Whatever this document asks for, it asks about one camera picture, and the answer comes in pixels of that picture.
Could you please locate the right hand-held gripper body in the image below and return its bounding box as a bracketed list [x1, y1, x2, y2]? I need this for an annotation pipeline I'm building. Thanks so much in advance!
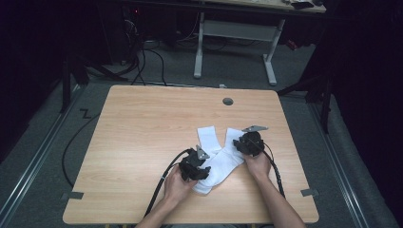
[237, 125, 269, 158]

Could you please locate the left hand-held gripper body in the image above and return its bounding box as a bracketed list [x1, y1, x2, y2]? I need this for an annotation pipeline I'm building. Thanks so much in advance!
[178, 144, 211, 182]

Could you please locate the white sock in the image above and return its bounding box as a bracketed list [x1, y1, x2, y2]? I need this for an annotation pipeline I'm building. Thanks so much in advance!
[196, 125, 223, 157]
[192, 127, 246, 196]

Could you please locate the person's right hand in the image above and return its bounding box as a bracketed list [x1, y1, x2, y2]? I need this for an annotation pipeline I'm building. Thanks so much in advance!
[243, 151, 272, 182]

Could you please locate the person's left hand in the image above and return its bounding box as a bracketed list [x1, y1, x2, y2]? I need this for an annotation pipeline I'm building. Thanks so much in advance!
[163, 164, 198, 203]

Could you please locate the grey tape strip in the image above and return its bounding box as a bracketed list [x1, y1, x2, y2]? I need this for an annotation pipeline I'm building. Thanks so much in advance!
[299, 188, 319, 198]
[61, 191, 85, 201]

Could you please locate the black metal stand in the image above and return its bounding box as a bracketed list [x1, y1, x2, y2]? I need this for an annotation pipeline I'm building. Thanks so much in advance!
[277, 70, 335, 135]
[59, 51, 90, 115]

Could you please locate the white-framed wooden desk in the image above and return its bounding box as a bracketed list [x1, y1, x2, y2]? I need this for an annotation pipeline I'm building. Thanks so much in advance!
[193, 0, 327, 87]

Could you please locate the dark item on desk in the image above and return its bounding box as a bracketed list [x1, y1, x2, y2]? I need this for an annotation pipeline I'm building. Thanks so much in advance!
[290, 1, 316, 10]

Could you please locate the left hand-held gripper black cable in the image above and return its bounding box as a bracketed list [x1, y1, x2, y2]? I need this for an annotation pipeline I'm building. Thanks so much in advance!
[144, 147, 193, 219]

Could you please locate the hand-held gripper black cable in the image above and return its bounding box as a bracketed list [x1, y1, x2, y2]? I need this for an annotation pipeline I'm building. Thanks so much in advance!
[260, 141, 287, 200]
[144, 147, 193, 219]

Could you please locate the right hand-held gripper black cable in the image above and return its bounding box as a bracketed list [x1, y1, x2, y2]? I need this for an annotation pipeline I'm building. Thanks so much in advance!
[260, 141, 287, 200]

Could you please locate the metal floor rail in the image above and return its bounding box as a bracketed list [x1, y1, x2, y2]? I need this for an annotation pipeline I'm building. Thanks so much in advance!
[0, 85, 84, 222]
[307, 100, 371, 228]

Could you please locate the bundle of black cables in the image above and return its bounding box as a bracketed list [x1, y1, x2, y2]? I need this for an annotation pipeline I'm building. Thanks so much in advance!
[118, 17, 168, 87]

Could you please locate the black floor cable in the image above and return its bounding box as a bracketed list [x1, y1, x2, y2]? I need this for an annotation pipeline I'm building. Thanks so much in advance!
[61, 112, 101, 188]

